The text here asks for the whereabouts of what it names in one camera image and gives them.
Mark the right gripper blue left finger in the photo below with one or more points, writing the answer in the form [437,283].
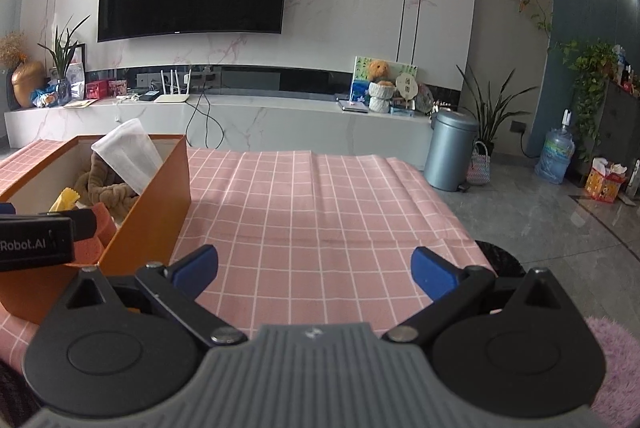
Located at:
[172,291]

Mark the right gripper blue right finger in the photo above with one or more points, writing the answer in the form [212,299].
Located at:
[456,294]

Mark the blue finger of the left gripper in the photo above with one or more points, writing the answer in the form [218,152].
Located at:
[84,221]
[7,208]

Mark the yellow cloth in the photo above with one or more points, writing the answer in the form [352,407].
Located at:
[66,201]

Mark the red brown sponge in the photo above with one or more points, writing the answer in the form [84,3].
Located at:
[90,250]

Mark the white mesh bag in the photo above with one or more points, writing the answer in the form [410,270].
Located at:
[131,153]

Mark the pink checkered tablecloth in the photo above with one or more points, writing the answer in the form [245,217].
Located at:
[305,239]

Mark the woven checkered handbag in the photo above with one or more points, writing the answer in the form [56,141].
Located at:
[479,168]

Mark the grey metal trash bin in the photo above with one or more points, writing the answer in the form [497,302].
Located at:
[450,152]

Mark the golden vase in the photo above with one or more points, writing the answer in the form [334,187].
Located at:
[27,78]

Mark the white wifi router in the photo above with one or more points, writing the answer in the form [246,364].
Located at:
[176,89]

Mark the blue water bottle jug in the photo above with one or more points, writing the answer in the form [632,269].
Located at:
[557,152]

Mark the white marble tv console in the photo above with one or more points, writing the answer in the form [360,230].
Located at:
[237,123]

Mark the plant in glass vase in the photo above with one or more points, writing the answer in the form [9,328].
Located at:
[62,53]

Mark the green potted plant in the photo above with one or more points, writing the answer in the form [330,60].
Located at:
[488,109]

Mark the orange gift box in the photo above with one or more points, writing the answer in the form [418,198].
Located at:
[604,180]

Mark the purple fluffy rug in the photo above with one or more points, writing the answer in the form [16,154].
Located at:
[617,402]

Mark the teddy bear in white pot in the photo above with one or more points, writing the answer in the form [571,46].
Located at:
[381,90]

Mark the colourful picture board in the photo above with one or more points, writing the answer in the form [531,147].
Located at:
[358,91]

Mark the hanging ivy plant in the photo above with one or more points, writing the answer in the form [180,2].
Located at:
[593,65]

